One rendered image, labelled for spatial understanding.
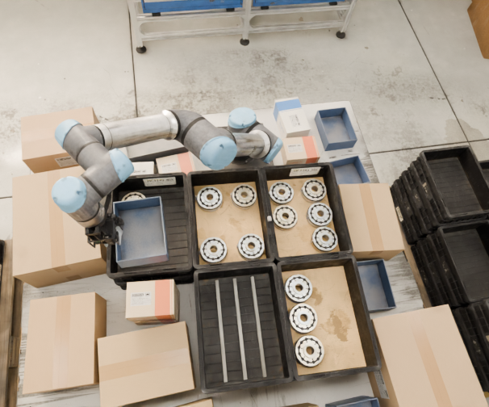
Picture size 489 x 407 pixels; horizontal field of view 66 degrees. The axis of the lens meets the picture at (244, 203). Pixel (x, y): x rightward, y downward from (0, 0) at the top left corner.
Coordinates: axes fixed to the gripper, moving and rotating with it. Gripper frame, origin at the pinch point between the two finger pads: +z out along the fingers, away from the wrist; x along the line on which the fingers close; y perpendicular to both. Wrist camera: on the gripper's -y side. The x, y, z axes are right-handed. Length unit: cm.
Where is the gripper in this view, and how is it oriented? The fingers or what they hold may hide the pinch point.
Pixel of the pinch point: (116, 232)
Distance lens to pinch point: 125.5
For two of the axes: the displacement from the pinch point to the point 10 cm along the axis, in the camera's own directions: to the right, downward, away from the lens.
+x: 9.9, -1.5, 0.5
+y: 1.5, 9.0, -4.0
